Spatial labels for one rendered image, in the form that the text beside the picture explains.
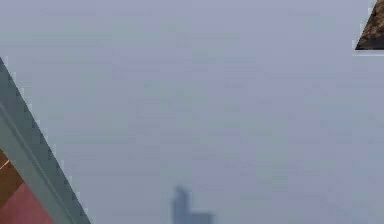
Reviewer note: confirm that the brown framed wall picture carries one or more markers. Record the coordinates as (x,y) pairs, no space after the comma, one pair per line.
(375,31)

